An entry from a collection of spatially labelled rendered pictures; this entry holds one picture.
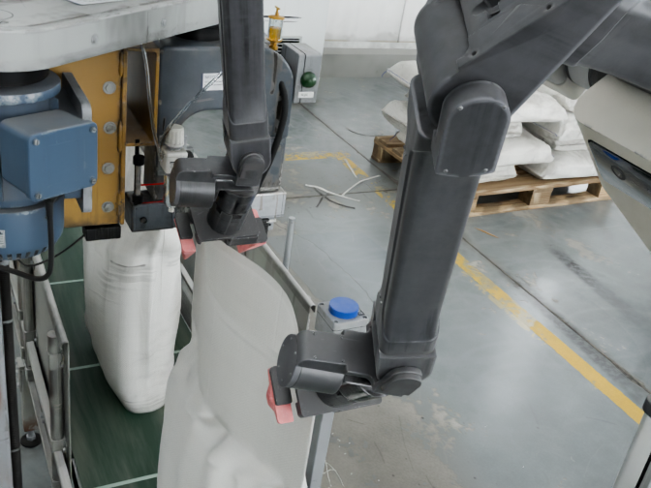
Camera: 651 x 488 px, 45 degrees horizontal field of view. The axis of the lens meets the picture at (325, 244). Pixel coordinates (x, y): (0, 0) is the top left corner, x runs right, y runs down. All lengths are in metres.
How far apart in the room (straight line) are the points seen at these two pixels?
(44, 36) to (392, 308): 0.57
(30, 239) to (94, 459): 0.82
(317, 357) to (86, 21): 0.55
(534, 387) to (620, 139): 2.00
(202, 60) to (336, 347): 0.65
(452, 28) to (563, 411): 2.49
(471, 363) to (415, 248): 2.38
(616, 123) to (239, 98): 0.49
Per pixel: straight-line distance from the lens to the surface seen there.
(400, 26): 6.39
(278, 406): 0.95
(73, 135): 1.05
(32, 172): 1.03
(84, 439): 1.92
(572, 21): 0.47
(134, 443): 1.90
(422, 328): 0.74
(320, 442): 1.75
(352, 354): 0.82
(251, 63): 1.05
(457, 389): 2.85
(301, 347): 0.81
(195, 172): 1.13
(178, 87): 1.33
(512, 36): 0.46
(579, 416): 2.93
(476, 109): 0.48
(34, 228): 1.15
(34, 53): 1.05
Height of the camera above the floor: 1.68
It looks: 28 degrees down
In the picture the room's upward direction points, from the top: 9 degrees clockwise
